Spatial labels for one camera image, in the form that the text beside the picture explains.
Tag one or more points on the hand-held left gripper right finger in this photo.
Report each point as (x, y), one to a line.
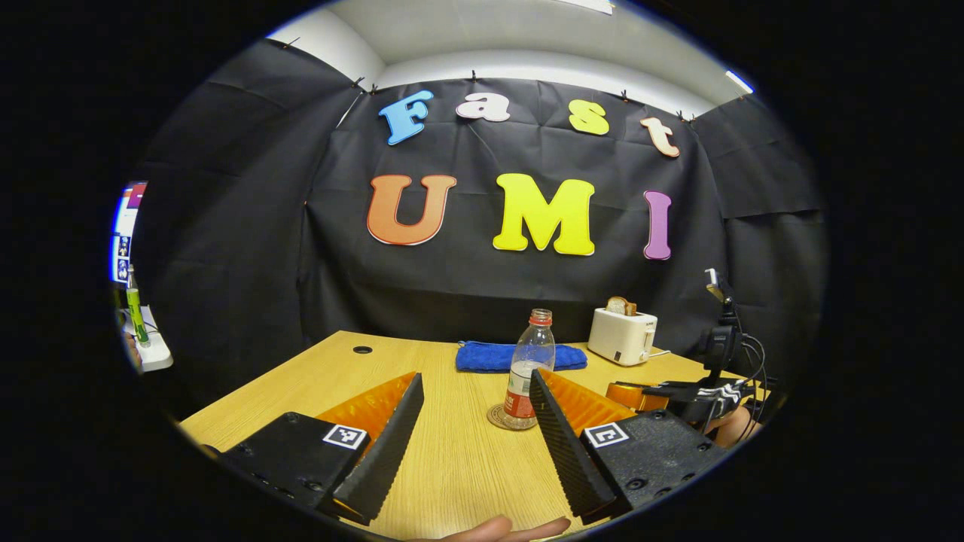
(565, 452)

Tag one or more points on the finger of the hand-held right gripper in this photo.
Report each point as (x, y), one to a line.
(629, 395)

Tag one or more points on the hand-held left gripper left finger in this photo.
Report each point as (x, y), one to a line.
(388, 444)

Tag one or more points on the round brown coaster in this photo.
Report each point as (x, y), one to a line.
(495, 418)

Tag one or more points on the clear plastic water bottle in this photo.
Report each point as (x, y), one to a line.
(531, 354)

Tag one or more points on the green bottle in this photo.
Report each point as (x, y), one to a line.
(136, 316)

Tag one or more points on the white toaster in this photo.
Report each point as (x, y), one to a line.
(621, 337)

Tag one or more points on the toast slice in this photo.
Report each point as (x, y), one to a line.
(621, 306)

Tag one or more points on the blue folded towel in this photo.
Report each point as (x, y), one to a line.
(482, 357)

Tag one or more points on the white side table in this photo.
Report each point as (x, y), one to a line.
(154, 357)

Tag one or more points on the ceiling light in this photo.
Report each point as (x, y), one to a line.
(587, 5)
(739, 81)

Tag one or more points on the computer monitor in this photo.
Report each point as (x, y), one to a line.
(126, 226)

